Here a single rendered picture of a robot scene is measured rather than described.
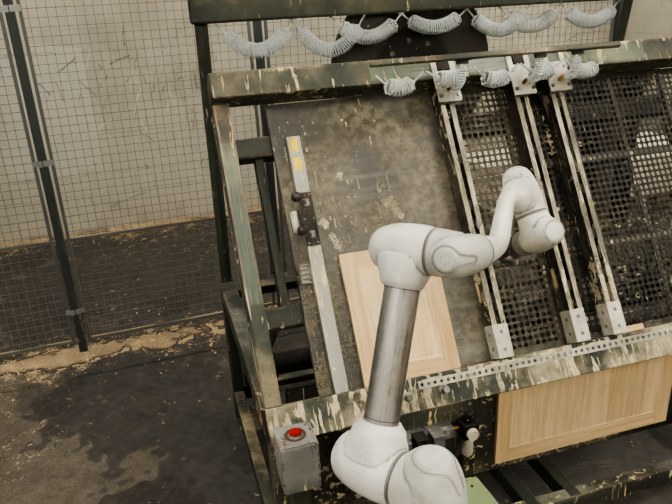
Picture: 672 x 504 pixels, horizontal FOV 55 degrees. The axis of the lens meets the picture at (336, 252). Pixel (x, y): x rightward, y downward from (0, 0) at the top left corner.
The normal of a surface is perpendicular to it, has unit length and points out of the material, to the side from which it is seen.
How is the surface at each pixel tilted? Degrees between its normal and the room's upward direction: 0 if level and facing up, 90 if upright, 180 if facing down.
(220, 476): 0
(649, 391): 90
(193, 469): 0
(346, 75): 58
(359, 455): 63
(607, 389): 90
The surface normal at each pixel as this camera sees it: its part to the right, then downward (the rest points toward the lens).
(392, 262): -0.62, 0.00
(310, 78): 0.22, -0.20
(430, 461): -0.03, -0.91
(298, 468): 0.29, 0.34
